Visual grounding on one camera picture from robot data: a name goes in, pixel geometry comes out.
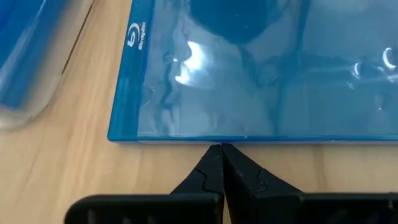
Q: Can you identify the clear plastic bin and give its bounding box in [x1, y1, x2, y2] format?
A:
[0, 0, 95, 131]

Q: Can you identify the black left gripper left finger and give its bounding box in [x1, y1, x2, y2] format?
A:
[170, 144, 225, 224]

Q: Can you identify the blue packet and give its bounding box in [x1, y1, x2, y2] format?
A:
[106, 0, 398, 144]

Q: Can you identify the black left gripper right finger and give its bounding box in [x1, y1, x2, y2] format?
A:
[223, 142, 305, 224]

